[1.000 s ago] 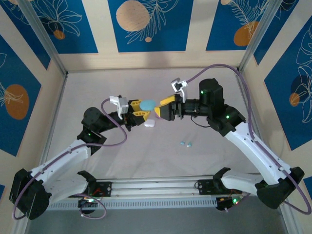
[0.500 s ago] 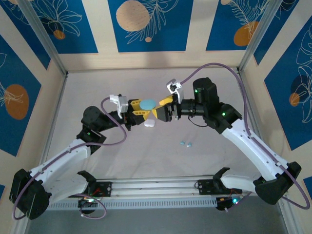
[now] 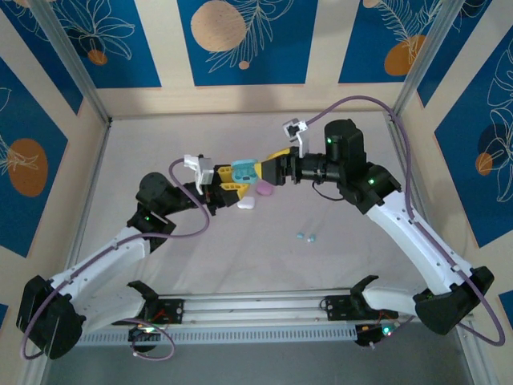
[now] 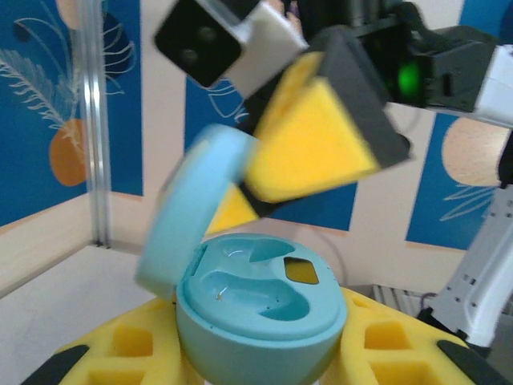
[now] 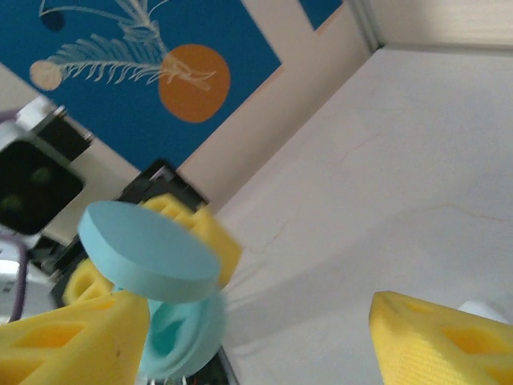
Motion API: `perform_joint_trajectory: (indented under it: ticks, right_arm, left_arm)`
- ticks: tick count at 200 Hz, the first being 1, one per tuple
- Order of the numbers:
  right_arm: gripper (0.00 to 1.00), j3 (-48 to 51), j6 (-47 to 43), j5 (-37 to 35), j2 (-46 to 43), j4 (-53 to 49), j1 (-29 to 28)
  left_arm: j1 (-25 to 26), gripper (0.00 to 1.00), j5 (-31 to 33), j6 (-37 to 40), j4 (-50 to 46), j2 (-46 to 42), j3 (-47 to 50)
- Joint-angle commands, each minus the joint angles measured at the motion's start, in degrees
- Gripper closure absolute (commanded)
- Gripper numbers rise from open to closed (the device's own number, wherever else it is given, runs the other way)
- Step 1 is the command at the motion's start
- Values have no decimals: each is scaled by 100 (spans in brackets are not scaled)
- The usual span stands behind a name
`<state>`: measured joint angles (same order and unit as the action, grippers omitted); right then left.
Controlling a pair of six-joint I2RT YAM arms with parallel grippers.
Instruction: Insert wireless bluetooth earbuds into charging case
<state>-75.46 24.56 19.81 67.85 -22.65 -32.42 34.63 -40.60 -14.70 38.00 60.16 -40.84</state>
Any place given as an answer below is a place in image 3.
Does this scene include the aluminium frame post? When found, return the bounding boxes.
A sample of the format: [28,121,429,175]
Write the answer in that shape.
[388,0,470,121]
[27,0,113,125]

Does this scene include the thin black wire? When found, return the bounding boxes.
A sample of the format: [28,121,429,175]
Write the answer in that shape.
[311,181,341,201]

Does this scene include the aluminium table side rail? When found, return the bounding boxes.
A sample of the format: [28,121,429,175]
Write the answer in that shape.
[383,111,482,385]
[63,118,113,282]

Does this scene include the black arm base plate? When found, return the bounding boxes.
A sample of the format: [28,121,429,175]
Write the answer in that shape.
[325,294,398,322]
[143,297,186,324]

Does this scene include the small black controller board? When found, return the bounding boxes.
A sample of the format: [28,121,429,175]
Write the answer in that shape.
[354,320,402,348]
[127,323,162,354]

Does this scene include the blue earbud charging case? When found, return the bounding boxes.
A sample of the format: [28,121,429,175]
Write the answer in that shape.
[231,158,262,186]

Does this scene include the grey slotted cable duct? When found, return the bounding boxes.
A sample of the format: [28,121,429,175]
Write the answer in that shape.
[78,323,358,347]

